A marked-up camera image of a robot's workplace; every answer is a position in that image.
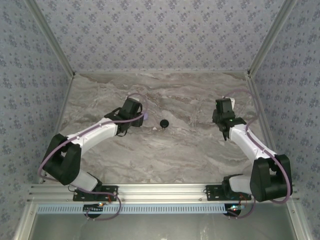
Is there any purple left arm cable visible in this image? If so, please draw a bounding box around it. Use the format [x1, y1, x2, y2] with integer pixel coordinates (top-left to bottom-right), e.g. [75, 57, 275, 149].
[37, 92, 149, 222]

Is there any aluminium table side rail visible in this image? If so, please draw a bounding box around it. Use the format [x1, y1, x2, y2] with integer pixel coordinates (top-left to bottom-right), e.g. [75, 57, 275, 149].
[38, 73, 76, 185]
[246, 72, 283, 182]

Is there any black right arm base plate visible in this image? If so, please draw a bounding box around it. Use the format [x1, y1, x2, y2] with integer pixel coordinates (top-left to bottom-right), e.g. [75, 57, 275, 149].
[205, 184, 252, 202]

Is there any controller board with led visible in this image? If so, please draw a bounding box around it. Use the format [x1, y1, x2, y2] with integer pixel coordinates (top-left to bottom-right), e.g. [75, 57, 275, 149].
[224, 203, 247, 216]
[83, 202, 105, 213]

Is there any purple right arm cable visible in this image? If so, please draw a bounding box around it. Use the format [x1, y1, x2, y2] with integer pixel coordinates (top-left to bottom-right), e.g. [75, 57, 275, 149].
[222, 89, 295, 220]

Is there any aluminium mounting rail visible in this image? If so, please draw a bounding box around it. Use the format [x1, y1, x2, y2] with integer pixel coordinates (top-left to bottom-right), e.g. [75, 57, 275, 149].
[27, 183, 300, 203]

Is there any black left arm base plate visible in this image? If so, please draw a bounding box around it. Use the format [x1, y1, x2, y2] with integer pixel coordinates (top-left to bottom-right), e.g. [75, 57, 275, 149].
[72, 185, 119, 202]

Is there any slotted pale blue cable duct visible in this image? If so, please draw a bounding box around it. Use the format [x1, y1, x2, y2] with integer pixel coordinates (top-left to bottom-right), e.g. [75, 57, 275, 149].
[36, 203, 229, 215]

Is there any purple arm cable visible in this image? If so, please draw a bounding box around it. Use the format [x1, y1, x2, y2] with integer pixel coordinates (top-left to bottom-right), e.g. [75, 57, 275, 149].
[222, 89, 295, 220]
[37, 92, 149, 222]

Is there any grey metal sheet panel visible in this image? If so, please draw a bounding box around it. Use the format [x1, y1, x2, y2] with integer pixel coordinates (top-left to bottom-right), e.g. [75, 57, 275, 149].
[32, 202, 296, 240]

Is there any aluminium frame post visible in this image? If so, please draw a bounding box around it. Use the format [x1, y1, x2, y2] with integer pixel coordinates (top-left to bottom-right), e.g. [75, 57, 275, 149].
[247, 0, 300, 76]

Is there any right controller board with LED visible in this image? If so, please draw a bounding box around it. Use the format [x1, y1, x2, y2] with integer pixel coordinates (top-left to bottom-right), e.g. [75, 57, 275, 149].
[224, 203, 247, 216]

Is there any left controller board with LED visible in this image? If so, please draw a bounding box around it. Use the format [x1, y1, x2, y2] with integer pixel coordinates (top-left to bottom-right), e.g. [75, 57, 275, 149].
[83, 202, 105, 213]

